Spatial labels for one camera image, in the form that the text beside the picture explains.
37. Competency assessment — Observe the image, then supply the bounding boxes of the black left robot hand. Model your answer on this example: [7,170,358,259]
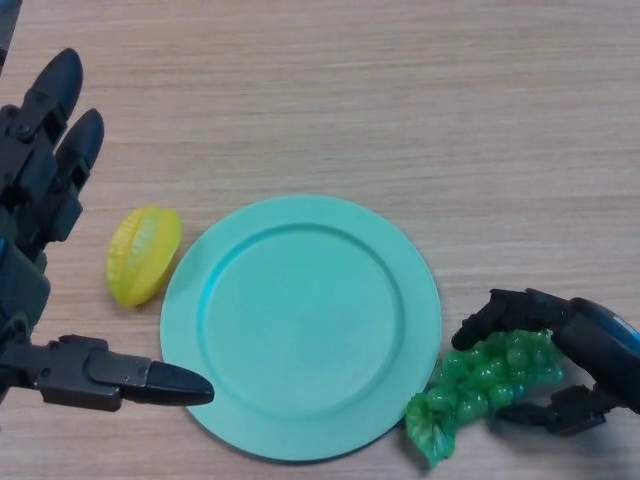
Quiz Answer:
[0,47,216,413]

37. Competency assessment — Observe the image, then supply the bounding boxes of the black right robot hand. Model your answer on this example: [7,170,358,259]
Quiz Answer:
[451,287,640,438]

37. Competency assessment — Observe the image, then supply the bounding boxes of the green grapes bunch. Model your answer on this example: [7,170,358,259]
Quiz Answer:
[403,327,565,470]

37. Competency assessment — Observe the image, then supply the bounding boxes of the green round plate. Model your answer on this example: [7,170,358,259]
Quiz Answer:
[159,195,443,461]

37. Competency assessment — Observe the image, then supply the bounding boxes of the yellow starfruit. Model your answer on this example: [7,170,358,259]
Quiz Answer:
[104,204,183,308]

